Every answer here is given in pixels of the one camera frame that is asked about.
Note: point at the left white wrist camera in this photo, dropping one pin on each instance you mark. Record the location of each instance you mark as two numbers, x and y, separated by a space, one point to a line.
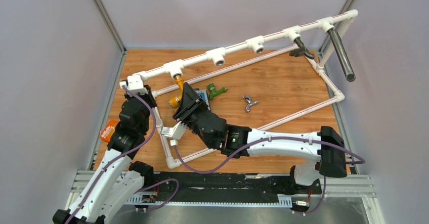
133 83

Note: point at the blue razor package box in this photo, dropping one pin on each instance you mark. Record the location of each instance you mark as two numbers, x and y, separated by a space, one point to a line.
204 98

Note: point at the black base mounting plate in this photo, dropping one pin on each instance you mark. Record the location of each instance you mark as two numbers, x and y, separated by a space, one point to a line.
228 187

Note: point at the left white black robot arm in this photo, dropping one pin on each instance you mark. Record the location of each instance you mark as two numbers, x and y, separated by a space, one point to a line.
117 178

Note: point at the green faucet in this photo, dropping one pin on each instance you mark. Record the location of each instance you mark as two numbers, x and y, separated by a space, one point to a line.
213 92

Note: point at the silver chrome faucet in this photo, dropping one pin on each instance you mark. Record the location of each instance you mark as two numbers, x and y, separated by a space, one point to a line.
249 103

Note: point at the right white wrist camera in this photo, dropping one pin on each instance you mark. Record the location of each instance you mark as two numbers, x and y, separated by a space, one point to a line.
174 134

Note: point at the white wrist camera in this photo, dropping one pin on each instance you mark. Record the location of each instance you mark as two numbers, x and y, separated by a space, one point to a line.
174 134
133 83

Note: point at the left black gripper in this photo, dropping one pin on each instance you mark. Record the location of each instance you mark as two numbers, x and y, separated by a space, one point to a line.
149 96

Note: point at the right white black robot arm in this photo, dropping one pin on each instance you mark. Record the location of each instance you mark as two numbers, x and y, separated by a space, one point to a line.
321 149

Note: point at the dark metal tube faucet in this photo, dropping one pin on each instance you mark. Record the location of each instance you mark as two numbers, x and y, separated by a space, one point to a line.
342 55

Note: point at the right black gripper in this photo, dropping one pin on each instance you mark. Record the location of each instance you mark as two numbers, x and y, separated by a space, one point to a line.
191 103

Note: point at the black faucet on frame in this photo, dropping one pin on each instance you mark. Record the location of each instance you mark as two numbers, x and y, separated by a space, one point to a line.
301 50

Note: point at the orange razor package box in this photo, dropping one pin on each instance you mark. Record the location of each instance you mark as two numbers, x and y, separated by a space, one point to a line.
107 132

